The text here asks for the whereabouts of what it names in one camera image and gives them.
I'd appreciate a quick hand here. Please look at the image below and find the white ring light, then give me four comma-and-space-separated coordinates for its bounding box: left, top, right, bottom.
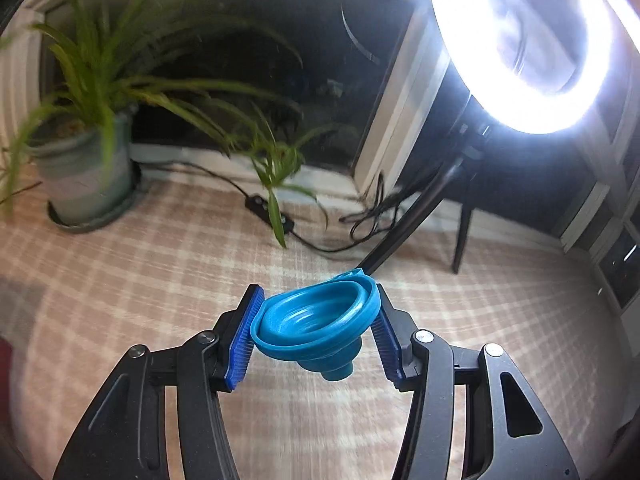
430, 0, 615, 134

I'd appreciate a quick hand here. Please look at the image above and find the blue silicone funnel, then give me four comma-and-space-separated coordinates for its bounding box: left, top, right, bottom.
250, 269, 381, 382

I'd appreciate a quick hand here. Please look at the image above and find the black cable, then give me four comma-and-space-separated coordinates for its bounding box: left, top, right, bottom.
131, 159, 417, 255

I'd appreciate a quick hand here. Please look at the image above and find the green potted plant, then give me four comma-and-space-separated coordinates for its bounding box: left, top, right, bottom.
6, 0, 352, 244

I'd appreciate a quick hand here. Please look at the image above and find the plaid beige rug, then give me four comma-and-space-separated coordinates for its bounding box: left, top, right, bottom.
1, 171, 630, 479

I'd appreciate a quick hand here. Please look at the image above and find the dark red storage box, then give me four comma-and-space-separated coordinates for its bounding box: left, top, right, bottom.
0, 338, 13, 427

